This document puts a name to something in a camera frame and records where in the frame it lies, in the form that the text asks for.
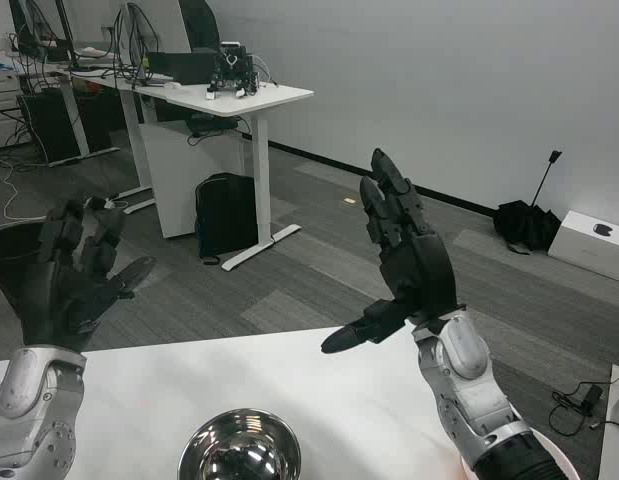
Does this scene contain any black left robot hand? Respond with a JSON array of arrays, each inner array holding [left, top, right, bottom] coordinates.
[[18, 197, 158, 354]]

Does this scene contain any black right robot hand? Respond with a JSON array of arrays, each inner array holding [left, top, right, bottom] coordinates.
[[320, 147, 468, 356]]

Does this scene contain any shiny steel bowl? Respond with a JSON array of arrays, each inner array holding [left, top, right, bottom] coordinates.
[[177, 407, 303, 480]]

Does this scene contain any black trash bin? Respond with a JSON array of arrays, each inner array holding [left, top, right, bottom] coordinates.
[[0, 221, 50, 346]]

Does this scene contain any black folded umbrella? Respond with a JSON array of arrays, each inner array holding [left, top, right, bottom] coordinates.
[[492, 148, 564, 256]]

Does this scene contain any white cabinet panel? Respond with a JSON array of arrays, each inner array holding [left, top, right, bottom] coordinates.
[[138, 119, 263, 239]]

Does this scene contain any black computer tower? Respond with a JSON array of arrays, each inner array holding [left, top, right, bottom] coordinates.
[[18, 92, 83, 164]]

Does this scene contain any white standing desk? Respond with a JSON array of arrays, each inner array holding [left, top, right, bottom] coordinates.
[[116, 79, 315, 272], [18, 62, 140, 167], [598, 363, 619, 480]]

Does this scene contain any white box with black logo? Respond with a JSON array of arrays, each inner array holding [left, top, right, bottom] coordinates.
[[547, 209, 619, 284]]

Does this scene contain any black backpack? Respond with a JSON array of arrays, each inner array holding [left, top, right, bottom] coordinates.
[[194, 172, 263, 266]]

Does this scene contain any white drawer cabinet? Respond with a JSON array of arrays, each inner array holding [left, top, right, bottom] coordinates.
[[0, 72, 24, 149]]

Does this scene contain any black rectangular case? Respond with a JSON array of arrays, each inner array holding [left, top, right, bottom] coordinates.
[[147, 50, 218, 85]]

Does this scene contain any white floor cable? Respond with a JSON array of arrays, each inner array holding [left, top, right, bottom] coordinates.
[[0, 157, 48, 221]]

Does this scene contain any black power adapter with cable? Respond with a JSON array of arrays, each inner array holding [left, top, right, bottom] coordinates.
[[548, 382, 604, 434]]

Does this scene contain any black cable tray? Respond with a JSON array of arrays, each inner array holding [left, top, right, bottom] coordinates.
[[185, 113, 242, 136]]

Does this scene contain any black robotic device with wires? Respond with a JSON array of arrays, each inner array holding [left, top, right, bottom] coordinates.
[[206, 41, 263, 100]]

